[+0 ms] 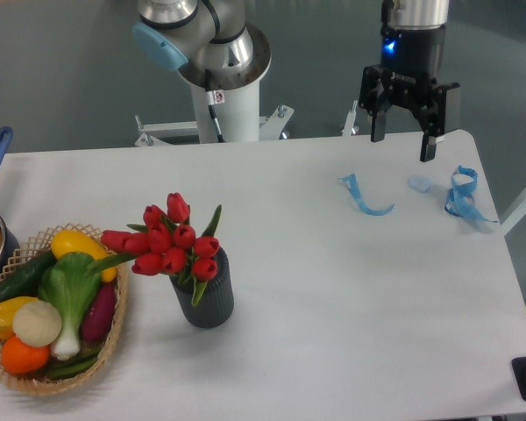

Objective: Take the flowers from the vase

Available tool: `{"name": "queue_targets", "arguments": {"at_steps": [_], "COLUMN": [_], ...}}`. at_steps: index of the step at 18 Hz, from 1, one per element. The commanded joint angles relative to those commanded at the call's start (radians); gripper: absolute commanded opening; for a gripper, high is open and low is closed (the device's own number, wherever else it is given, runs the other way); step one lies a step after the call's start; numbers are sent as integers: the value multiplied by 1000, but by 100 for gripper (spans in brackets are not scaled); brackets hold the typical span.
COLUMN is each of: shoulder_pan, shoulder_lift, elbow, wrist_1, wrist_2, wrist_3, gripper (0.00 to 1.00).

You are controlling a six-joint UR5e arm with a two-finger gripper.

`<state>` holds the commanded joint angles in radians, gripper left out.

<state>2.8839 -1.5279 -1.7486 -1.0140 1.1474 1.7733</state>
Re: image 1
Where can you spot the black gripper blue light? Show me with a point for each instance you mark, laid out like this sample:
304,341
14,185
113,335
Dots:
406,77

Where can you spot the red tulip bouquet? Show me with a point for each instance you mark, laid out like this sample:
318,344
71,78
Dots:
166,243

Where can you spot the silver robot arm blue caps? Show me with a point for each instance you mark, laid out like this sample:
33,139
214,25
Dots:
223,58

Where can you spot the dark grey ribbed vase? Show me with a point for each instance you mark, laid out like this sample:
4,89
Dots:
217,302

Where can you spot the small pale blue cap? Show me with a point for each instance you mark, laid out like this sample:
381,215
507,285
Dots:
421,184

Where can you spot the curved blue tape strip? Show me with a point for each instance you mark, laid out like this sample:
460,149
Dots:
352,185

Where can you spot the crumpled blue tape bundle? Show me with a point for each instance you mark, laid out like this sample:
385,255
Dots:
460,200

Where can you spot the yellow squash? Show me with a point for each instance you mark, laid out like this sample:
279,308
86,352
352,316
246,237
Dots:
68,247

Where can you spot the purple sweet potato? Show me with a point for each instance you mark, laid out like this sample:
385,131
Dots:
97,321

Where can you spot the green bok choy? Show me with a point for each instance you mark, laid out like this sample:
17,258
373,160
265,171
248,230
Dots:
70,289

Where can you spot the woven wicker basket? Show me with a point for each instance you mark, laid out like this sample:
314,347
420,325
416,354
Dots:
38,384

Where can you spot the dark green cucumber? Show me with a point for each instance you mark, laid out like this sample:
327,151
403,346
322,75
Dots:
25,278

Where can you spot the green bean pods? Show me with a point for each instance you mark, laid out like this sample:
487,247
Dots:
72,367

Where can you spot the cream white onion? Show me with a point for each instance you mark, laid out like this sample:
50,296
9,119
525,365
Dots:
37,323

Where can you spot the yellow bell pepper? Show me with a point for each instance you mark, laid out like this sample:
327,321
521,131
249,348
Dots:
8,310

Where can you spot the orange fruit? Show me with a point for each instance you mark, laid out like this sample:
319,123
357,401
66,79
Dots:
20,359

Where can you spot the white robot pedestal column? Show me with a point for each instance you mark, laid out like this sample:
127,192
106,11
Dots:
236,110

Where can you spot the white metal base frame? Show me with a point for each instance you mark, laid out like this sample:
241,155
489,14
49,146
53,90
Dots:
166,129

